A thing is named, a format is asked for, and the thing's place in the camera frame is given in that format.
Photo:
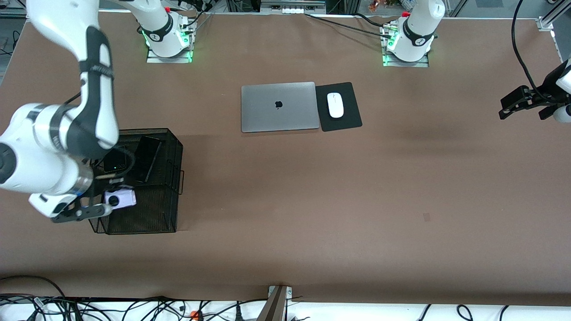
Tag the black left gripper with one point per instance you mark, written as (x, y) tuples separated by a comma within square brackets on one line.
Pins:
[(545, 92)]

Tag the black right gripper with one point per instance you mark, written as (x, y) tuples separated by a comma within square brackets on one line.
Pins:
[(99, 183)]

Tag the small black flip phone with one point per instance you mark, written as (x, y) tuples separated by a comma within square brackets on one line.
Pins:
[(115, 166)]

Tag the lilac flip phone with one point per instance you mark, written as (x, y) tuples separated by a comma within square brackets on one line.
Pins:
[(125, 198)]

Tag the long black smartphone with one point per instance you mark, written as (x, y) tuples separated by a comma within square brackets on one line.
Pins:
[(147, 158)]

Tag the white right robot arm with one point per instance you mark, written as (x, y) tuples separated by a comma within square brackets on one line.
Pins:
[(40, 165)]

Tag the black mesh two-tier organizer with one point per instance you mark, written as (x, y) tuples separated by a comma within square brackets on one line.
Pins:
[(151, 214)]

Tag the black mouse pad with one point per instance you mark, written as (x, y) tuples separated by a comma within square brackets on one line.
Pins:
[(350, 120)]

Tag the small copper coloured object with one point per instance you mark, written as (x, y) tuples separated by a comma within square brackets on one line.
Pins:
[(374, 5)]

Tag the white computer mouse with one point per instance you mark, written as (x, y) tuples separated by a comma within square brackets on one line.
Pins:
[(335, 107)]

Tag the silver closed laptop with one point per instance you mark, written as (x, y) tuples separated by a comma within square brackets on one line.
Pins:
[(276, 107)]

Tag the grey power strip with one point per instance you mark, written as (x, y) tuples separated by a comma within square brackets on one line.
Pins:
[(290, 4)]

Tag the aluminium frame profile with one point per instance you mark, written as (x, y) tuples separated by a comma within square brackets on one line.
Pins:
[(11, 14), (548, 23)]

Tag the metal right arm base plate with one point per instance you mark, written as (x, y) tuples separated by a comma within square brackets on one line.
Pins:
[(154, 59)]

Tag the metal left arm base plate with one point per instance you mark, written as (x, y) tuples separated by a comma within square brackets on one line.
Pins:
[(388, 63)]

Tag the grey metal camera bracket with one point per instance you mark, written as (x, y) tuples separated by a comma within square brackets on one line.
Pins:
[(276, 307)]

